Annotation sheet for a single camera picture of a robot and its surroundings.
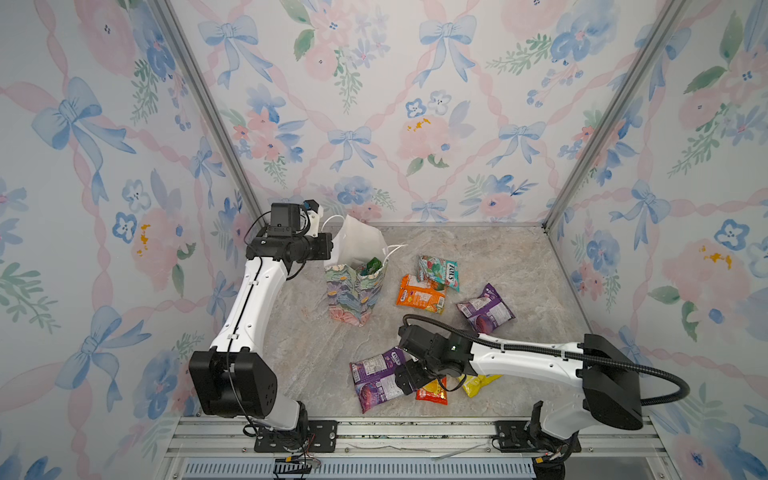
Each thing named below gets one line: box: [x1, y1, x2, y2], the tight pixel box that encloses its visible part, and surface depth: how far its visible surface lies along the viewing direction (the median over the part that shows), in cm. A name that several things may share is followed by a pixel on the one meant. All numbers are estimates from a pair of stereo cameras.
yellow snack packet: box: [458, 374, 503, 398], surface depth 82 cm
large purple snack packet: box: [349, 346, 406, 414], surface depth 82 cm
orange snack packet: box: [396, 274, 447, 314], surface depth 99 cm
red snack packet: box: [415, 377, 449, 405], surface depth 81 cm
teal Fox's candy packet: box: [417, 255, 460, 292], surface depth 103 cm
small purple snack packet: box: [456, 283, 516, 334], surface depth 95 cm
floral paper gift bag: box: [324, 214, 389, 327], surface depth 86 cm
